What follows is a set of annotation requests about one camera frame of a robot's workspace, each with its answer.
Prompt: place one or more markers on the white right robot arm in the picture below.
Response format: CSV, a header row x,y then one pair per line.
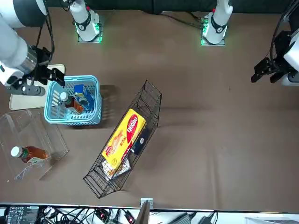
x,y
11,46

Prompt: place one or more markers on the clear acrylic beverage shelf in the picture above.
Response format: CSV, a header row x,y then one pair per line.
x,y
46,140

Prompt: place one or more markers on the light blue plastic basket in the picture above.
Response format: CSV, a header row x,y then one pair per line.
x,y
91,78

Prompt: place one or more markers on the red and white snack box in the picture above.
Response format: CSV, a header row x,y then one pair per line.
x,y
116,171

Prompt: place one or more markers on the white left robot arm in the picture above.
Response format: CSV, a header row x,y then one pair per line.
x,y
219,18

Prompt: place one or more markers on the blue Oreo cookie box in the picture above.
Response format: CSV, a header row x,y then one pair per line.
x,y
84,98

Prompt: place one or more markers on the aluminium frame post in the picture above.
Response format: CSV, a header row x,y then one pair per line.
x,y
289,14

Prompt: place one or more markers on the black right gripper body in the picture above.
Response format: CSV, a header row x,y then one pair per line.
x,y
43,61

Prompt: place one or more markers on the aluminium bracket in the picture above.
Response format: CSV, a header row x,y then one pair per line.
x,y
146,200

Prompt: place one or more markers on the yellow cracker box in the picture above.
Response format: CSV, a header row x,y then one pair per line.
x,y
126,133

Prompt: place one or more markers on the brown board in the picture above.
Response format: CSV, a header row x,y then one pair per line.
x,y
143,214

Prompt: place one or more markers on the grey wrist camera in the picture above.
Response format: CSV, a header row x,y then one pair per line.
x,y
32,90

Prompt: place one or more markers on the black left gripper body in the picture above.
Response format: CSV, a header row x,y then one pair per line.
x,y
281,46

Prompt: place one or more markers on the amber tea bottle white cap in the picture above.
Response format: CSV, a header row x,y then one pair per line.
x,y
70,105
35,152

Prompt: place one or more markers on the cream plastic tray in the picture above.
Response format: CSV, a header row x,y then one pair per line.
x,y
25,102

